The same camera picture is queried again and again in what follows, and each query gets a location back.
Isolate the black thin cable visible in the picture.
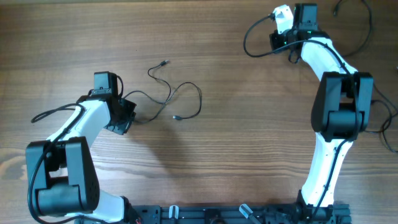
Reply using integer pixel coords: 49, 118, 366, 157
333, 0, 373, 58
363, 67, 398, 154

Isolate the black USB cable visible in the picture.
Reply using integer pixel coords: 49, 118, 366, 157
123, 59, 203, 124

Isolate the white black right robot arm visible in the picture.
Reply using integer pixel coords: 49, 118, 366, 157
270, 3, 374, 220

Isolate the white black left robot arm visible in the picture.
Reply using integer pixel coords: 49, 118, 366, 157
25, 72, 142, 223

